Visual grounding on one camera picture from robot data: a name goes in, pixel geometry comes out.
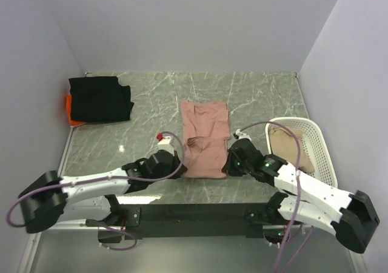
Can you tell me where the aluminium frame rail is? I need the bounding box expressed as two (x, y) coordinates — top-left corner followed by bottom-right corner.
(16, 130), (380, 254)

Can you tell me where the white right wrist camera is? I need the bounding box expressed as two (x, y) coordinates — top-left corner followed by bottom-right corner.
(233, 129), (252, 141)

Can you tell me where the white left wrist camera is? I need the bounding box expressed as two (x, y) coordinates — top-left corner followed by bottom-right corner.
(156, 133), (175, 155)

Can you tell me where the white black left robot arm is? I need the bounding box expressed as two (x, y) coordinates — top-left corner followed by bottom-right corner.
(18, 150), (187, 234)

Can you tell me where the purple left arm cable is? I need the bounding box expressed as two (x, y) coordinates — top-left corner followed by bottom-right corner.
(6, 130), (184, 251)

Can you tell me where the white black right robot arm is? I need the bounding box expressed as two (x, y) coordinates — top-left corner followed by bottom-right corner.
(222, 138), (380, 254)

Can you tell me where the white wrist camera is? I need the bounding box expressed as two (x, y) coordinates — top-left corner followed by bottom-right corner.
(156, 133), (175, 155)
(233, 129), (252, 141)

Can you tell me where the pink printed t-shirt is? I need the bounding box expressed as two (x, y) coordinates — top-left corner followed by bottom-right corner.
(181, 100), (230, 179)

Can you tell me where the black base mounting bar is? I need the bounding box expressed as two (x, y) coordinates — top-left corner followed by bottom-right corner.
(102, 203), (288, 239)

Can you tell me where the folded black t-shirt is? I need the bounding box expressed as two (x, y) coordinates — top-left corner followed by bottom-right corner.
(69, 76), (134, 123)

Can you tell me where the beige garment in basket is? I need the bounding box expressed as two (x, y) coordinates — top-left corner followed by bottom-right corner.
(269, 126), (315, 174)

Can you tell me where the folded orange t-shirt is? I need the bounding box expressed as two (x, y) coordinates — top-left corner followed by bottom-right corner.
(65, 94), (85, 127)

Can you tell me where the white plastic laundry basket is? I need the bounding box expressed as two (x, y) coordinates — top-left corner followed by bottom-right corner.
(266, 117), (338, 187)

